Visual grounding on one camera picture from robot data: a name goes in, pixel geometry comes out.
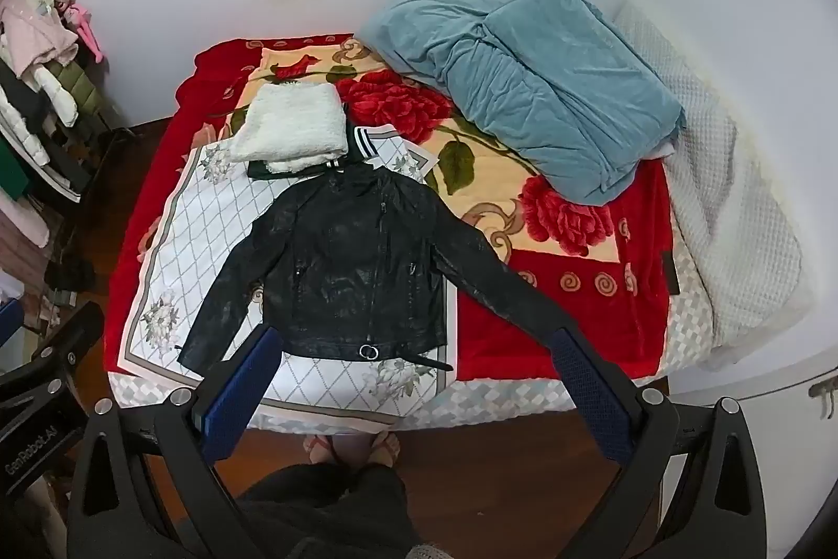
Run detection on white floral grid cloth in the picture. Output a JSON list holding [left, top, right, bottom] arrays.
[[118, 127, 456, 419]]

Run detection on checkered bed sheet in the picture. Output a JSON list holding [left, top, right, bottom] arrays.
[[106, 235, 716, 437]]

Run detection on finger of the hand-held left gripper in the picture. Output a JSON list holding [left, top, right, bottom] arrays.
[[0, 301, 106, 387]]

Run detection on person's dark pants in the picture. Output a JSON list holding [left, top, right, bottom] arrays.
[[232, 459, 423, 559]]

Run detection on person's right foot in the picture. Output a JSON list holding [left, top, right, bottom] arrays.
[[367, 429, 402, 468]]

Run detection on pile of folded clothes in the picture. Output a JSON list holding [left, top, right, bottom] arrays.
[[0, 0, 132, 285]]

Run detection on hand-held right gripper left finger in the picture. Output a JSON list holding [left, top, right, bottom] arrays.
[[65, 324, 289, 559]]

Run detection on red floral blanket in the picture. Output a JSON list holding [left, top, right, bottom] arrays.
[[105, 34, 677, 382]]

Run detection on person's foot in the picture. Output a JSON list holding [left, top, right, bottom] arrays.
[[367, 429, 402, 468], [303, 433, 344, 468]]

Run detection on white textured quilt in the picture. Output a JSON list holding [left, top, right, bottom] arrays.
[[612, 0, 822, 371]]

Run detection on white fluffy sweater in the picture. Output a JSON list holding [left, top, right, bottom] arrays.
[[226, 81, 348, 173]]

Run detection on blue velvet blanket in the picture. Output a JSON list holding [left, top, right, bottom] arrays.
[[357, 0, 687, 206]]

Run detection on person's left foot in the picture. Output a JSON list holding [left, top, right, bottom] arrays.
[[303, 433, 344, 468]]

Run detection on white cabinet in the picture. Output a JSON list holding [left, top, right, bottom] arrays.
[[661, 346, 838, 540]]

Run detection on black leather jacket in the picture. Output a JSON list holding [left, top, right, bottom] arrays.
[[178, 166, 577, 373]]

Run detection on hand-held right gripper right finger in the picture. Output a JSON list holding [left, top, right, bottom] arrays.
[[548, 326, 771, 559]]

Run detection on green garment with white stripes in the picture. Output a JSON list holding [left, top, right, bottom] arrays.
[[246, 125, 387, 181]]

